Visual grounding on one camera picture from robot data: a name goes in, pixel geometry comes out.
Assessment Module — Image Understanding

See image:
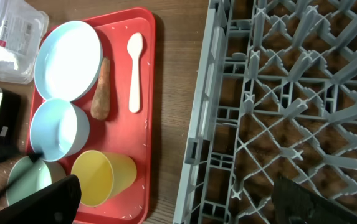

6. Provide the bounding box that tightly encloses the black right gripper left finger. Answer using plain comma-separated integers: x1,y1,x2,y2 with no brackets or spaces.
0,175,82,224

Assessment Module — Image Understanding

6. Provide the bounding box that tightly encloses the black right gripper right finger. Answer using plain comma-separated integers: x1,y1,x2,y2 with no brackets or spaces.
272,176,357,224

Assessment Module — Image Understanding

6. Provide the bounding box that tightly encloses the light green bowl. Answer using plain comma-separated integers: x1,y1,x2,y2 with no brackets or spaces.
6,156,66,206

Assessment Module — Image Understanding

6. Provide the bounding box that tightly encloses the yellow plastic cup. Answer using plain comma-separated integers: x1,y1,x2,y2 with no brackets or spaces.
71,150,137,207

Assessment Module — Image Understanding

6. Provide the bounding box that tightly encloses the light blue bowl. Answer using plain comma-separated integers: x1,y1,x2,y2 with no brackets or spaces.
29,98,90,162

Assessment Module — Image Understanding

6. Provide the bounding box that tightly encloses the orange carrot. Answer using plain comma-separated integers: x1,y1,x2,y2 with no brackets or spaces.
90,57,110,120

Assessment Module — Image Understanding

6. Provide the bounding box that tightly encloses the white plastic spoon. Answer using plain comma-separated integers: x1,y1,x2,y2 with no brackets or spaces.
127,32,143,113

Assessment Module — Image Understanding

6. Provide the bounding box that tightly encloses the grey dishwasher rack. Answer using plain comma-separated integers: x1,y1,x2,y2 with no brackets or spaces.
173,0,357,223

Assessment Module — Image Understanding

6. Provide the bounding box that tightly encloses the red plastic tray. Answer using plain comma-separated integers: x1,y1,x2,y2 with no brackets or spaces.
26,7,156,224

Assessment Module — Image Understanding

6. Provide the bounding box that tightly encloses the light blue plate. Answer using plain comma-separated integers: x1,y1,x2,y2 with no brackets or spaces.
34,21,103,101

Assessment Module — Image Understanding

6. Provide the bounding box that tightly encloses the clear plastic storage bin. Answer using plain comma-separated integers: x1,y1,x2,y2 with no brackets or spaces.
0,0,49,84

